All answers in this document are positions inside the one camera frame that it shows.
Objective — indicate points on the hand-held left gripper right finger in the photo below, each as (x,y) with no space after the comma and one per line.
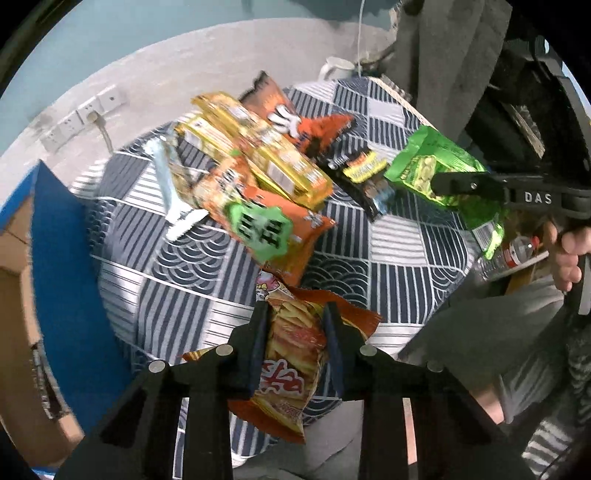
(330,341)

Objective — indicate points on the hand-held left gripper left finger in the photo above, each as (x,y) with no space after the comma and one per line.
(258,350)

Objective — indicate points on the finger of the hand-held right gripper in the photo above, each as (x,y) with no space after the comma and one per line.
(466,184)

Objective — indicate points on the red orange fries snack bag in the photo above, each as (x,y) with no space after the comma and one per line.
(295,341)

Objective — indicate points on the black snack packet yellow print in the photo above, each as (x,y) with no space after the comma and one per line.
(364,182)

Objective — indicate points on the orange snack bag white print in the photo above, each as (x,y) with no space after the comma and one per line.
(323,127)

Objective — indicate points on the orange snack bag green label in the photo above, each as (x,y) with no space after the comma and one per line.
(240,194)

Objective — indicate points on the yellow biscuit packet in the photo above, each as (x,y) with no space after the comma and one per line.
(277,152)
(203,136)

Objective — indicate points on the blue cardboard box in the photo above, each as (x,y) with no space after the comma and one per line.
(69,277)

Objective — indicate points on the silver snack packet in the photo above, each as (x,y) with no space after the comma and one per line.
(162,168)

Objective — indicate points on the person's right hand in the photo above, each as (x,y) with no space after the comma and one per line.
(565,258)

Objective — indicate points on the clear plastic water bottle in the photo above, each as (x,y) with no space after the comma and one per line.
(517,251)

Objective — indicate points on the navy white patterned tablecloth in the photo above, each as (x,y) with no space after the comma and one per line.
(184,277)

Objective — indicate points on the grey hanging coat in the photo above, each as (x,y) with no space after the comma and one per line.
(443,55)

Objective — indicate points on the person's grey trouser leg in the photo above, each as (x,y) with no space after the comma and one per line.
(485,332)

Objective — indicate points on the white kettle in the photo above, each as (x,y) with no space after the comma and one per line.
(334,69)

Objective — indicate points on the black white striped cloth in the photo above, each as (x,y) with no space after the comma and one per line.
(563,415)

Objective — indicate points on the white wall socket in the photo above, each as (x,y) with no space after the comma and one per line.
(56,136)
(82,116)
(111,99)

